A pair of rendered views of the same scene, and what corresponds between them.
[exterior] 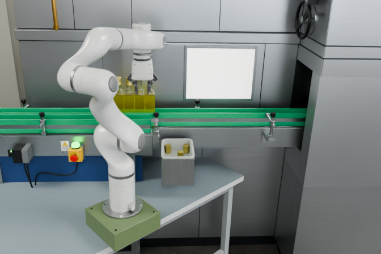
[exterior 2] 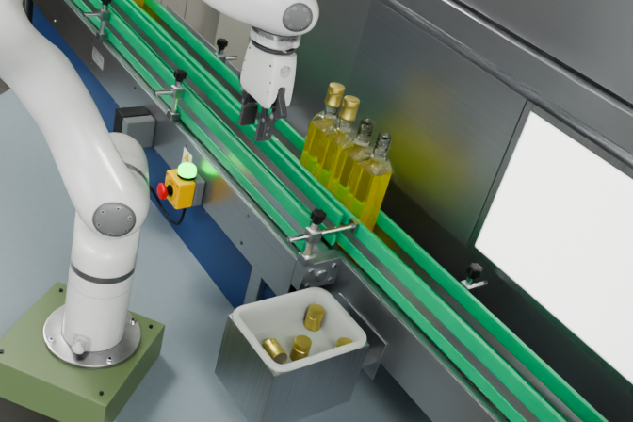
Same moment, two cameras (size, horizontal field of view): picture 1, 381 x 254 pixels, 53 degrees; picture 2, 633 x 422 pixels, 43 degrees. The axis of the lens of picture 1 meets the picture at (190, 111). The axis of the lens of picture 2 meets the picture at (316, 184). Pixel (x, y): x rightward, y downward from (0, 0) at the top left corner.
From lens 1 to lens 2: 137 cm
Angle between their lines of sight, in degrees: 47
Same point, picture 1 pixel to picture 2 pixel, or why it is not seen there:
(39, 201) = not seen: hidden behind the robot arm
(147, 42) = not seen: outside the picture
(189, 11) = (589, 5)
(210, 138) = (426, 383)
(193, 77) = (512, 204)
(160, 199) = (210, 400)
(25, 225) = (13, 236)
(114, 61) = (379, 51)
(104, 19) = not seen: outside the picture
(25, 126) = (163, 84)
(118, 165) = (79, 236)
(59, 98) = not seen: hidden behind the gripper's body
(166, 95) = (439, 205)
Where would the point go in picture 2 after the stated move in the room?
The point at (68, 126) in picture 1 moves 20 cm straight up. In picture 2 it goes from (205, 127) to (220, 50)
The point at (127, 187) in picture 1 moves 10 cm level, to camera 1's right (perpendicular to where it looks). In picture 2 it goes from (79, 298) to (96, 333)
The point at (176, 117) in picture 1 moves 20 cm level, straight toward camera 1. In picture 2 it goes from (385, 265) to (301, 284)
